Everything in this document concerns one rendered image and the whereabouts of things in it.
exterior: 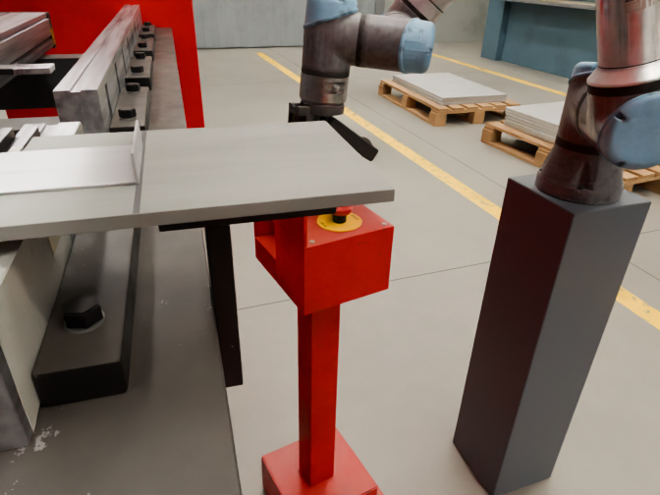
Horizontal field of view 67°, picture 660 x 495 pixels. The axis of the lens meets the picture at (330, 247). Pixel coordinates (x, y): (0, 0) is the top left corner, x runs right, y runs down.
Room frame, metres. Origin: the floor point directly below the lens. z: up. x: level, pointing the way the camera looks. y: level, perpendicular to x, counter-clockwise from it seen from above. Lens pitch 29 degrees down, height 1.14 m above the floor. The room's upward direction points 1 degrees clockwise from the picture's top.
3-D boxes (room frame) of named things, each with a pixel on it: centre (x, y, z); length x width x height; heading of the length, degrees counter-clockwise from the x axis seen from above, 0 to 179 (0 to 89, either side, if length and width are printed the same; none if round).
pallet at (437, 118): (4.77, -1.03, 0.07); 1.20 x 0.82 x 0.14; 19
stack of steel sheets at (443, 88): (4.77, -1.03, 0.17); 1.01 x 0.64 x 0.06; 19
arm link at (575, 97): (0.89, -0.47, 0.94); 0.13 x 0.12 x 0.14; 173
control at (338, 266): (0.75, 0.02, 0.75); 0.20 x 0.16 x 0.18; 30
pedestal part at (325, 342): (0.75, 0.02, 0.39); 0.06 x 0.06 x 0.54; 30
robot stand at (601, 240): (0.89, -0.47, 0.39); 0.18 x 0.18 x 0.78; 21
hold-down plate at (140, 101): (0.93, 0.37, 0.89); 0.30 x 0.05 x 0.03; 17
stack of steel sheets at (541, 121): (3.33, -1.73, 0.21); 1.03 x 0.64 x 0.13; 24
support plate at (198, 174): (0.37, 0.11, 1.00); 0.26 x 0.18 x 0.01; 107
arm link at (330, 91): (0.81, 0.02, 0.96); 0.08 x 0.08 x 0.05
